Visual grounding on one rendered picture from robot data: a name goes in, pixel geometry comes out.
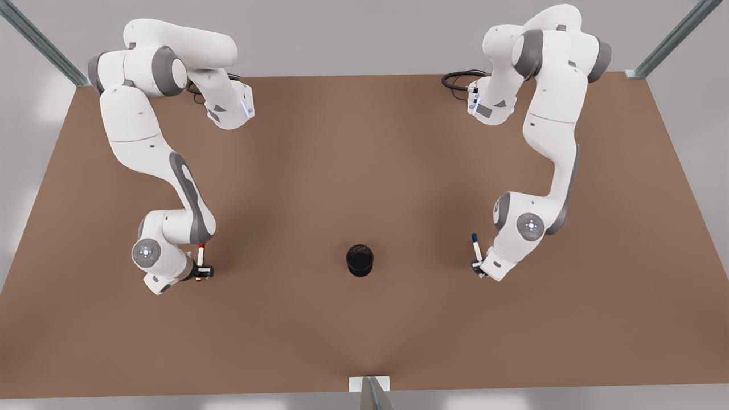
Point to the red and white marker pen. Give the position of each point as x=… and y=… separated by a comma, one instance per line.
x=200, y=252

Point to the blue and white marker pen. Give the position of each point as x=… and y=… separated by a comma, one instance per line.
x=475, y=245

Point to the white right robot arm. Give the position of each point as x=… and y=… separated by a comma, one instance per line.
x=134, y=122

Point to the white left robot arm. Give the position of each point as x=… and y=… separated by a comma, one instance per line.
x=555, y=122

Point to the black cylindrical pen holder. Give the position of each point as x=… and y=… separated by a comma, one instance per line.
x=360, y=260

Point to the silver frame post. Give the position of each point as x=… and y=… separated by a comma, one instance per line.
x=672, y=39
x=40, y=41
x=373, y=393

